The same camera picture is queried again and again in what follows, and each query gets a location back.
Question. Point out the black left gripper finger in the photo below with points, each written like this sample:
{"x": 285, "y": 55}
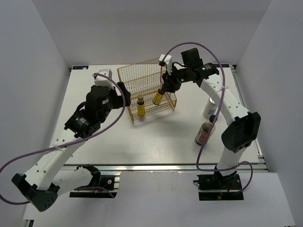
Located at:
{"x": 122, "y": 87}
{"x": 127, "y": 96}

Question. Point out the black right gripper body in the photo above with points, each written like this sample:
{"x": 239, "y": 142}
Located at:
{"x": 177, "y": 76}

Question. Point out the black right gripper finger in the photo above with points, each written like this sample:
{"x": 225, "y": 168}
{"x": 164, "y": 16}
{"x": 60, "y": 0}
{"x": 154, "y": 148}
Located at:
{"x": 175, "y": 87}
{"x": 165, "y": 88}

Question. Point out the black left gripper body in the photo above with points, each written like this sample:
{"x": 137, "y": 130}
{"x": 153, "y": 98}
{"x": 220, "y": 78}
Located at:
{"x": 116, "y": 101}

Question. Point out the yellow label bottle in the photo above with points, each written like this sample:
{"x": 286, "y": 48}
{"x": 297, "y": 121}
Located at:
{"x": 158, "y": 97}
{"x": 140, "y": 105}

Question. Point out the white bead jar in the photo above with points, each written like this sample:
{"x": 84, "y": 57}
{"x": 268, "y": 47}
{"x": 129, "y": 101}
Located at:
{"x": 210, "y": 108}

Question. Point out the red label sauce bottle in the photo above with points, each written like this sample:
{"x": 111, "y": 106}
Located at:
{"x": 206, "y": 127}

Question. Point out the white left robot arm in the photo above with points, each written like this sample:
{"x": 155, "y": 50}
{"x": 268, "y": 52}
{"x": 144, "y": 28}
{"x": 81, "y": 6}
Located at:
{"x": 40, "y": 184}

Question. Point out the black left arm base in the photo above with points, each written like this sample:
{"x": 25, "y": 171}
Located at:
{"x": 101, "y": 186}

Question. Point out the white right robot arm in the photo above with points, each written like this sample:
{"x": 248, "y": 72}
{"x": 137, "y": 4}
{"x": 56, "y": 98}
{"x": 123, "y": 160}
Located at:
{"x": 242, "y": 125}

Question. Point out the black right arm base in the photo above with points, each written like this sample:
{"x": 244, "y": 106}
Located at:
{"x": 215, "y": 187}

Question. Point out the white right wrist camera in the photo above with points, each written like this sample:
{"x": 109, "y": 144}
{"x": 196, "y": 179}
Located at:
{"x": 166, "y": 61}

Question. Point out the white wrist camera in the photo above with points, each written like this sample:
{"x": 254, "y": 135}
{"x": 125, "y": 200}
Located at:
{"x": 166, "y": 61}
{"x": 101, "y": 78}

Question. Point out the yellow wire basket rack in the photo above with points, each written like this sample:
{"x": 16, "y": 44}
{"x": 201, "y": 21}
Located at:
{"x": 145, "y": 78}

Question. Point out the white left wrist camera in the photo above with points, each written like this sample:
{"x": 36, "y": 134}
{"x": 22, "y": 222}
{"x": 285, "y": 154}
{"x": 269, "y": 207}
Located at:
{"x": 101, "y": 78}

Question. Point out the aluminium front rail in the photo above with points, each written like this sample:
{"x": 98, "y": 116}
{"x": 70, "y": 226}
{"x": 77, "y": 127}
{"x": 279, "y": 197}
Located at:
{"x": 261, "y": 167}

